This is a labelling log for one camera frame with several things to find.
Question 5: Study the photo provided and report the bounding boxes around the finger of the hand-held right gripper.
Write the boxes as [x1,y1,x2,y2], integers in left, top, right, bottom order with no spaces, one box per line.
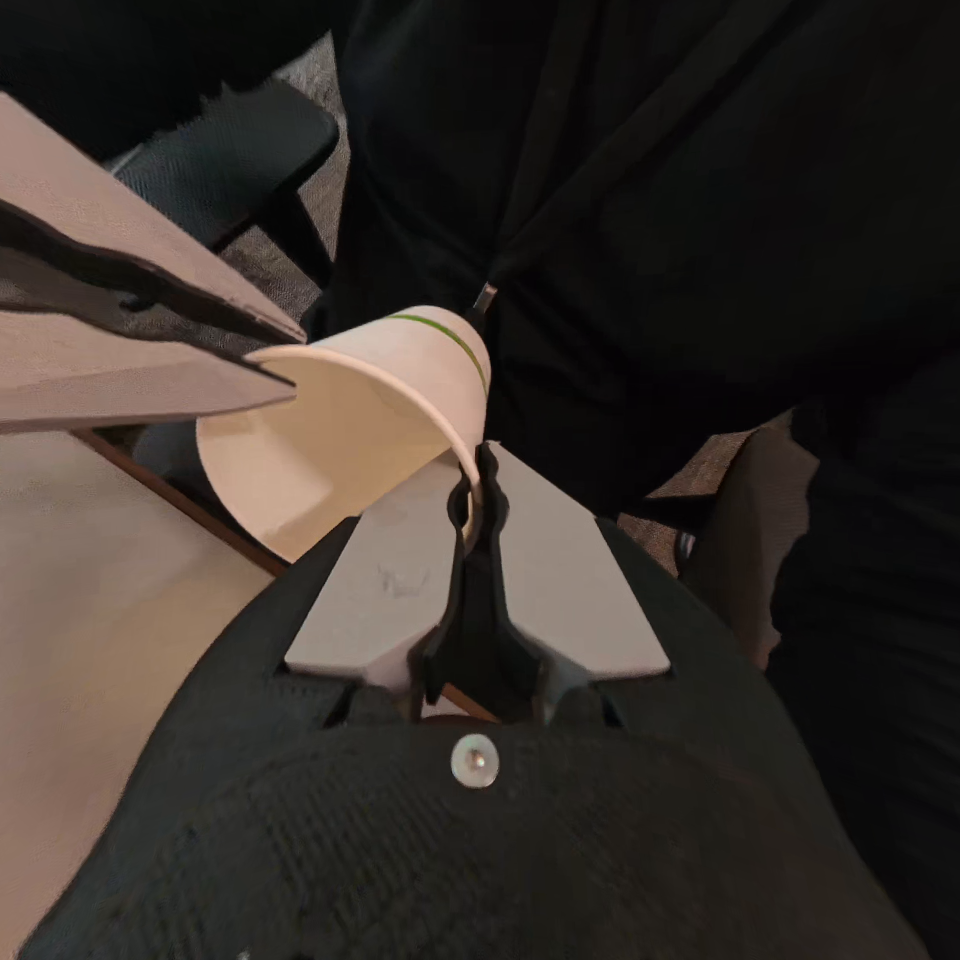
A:
[0,91,307,348]
[0,296,299,438]

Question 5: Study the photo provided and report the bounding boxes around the black office chair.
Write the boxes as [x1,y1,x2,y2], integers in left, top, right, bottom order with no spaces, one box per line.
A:
[112,78,340,286]

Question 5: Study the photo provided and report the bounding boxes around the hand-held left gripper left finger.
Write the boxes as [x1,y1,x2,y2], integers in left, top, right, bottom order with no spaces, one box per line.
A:
[282,457,474,723]

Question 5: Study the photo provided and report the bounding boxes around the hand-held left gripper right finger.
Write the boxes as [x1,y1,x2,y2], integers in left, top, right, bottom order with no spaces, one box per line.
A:
[476,441,672,725]

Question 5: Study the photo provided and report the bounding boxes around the person in black clothes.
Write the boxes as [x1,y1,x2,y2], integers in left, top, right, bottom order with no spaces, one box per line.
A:
[0,0,960,519]

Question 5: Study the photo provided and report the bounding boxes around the person's black pants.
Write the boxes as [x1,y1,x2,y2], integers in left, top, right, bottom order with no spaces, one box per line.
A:
[765,360,960,960]

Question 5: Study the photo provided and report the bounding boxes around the white paper cup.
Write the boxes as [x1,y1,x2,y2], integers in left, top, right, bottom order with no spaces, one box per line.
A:
[196,303,492,564]

